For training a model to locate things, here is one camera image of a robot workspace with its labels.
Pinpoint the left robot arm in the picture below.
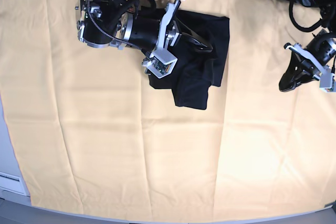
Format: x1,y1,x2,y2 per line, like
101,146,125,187
279,0,335,93

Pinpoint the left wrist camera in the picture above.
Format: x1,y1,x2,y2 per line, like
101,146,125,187
319,72,335,93

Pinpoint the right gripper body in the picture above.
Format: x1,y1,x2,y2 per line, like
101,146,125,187
122,13,213,53

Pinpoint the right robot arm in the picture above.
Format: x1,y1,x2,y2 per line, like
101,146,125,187
76,0,213,79

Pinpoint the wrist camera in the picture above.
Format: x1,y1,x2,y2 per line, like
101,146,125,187
146,49,177,79
319,72,335,93

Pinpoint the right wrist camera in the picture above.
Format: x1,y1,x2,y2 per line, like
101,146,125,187
146,49,177,79

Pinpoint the white cabinet drawer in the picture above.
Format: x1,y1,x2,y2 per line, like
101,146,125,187
0,172,28,196

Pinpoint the yellow table cloth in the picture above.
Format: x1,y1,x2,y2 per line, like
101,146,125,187
1,0,335,222

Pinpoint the dark navy T-shirt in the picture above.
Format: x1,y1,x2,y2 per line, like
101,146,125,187
149,10,230,110

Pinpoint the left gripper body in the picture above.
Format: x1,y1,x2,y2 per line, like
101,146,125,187
279,32,335,92

